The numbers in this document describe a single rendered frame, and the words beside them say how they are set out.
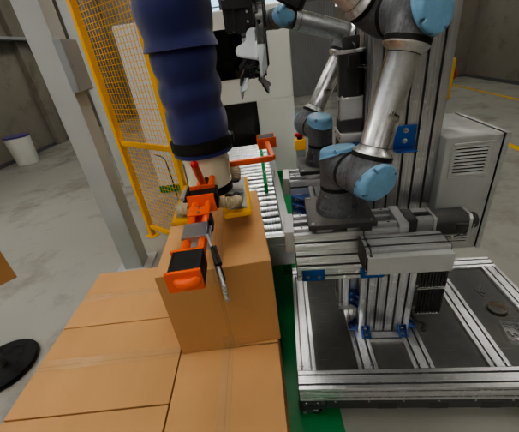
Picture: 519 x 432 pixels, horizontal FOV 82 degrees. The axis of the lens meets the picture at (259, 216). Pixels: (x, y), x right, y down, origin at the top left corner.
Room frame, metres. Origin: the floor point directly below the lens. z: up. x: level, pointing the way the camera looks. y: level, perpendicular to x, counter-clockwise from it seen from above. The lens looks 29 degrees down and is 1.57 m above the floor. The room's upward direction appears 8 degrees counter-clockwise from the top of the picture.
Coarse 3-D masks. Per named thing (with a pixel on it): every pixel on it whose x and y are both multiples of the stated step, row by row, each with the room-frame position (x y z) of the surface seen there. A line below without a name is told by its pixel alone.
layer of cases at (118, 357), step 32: (96, 288) 1.31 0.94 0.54; (128, 288) 1.27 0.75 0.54; (96, 320) 1.07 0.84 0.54; (128, 320) 1.04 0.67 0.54; (160, 320) 1.01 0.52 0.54; (64, 352) 0.90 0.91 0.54; (96, 352) 0.88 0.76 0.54; (128, 352) 0.86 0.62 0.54; (160, 352) 0.83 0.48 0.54; (192, 352) 0.81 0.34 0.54; (224, 352) 0.79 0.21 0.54; (256, 352) 0.77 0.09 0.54; (32, 384) 0.77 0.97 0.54; (64, 384) 0.75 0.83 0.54; (96, 384) 0.73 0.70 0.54; (128, 384) 0.71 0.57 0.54; (160, 384) 0.70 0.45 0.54; (192, 384) 0.68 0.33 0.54; (224, 384) 0.66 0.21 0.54; (256, 384) 0.64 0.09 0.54; (32, 416) 0.64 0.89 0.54; (64, 416) 0.63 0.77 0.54; (96, 416) 0.61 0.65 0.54; (128, 416) 0.60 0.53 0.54; (160, 416) 0.58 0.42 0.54; (192, 416) 0.57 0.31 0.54; (224, 416) 0.55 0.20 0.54; (256, 416) 0.54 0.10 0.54
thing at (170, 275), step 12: (180, 252) 0.54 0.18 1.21; (192, 252) 0.54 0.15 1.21; (204, 252) 0.55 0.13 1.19; (180, 264) 0.50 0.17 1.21; (192, 264) 0.50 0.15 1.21; (204, 264) 0.52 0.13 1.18; (168, 276) 0.47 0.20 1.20; (180, 276) 0.47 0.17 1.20; (192, 276) 0.48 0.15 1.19; (204, 276) 0.49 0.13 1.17; (168, 288) 0.47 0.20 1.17; (192, 288) 0.48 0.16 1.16
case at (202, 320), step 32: (256, 192) 1.39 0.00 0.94; (224, 224) 1.11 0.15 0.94; (256, 224) 1.07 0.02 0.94; (224, 256) 0.87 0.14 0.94; (256, 256) 0.85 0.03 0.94; (160, 288) 0.81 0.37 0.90; (256, 288) 0.82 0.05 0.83; (192, 320) 0.81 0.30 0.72; (224, 320) 0.81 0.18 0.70; (256, 320) 0.82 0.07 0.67
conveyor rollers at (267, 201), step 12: (240, 156) 3.31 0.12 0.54; (252, 156) 3.23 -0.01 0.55; (240, 168) 2.95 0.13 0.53; (252, 168) 2.86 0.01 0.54; (252, 180) 2.58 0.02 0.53; (264, 192) 2.24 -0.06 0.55; (264, 204) 2.04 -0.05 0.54; (276, 204) 2.04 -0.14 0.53; (264, 216) 1.86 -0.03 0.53; (276, 216) 1.86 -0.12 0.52; (276, 228) 1.68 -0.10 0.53
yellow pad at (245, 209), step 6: (234, 180) 1.18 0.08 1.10; (240, 180) 1.23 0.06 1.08; (246, 180) 1.24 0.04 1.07; (246, 186) 1.17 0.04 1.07; (246, 192) 1.11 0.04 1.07; (246, 198) 1.05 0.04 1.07; (246, 204) 0.99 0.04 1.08; (228, 210) 0.97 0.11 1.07; (234, 210) 0.97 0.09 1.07; (240, 210) 0.96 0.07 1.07; (246, 210) 0.95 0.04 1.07; (228, 216) 0.95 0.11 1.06; (234, 216) 0.95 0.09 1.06; (240, 216) 0.95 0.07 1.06
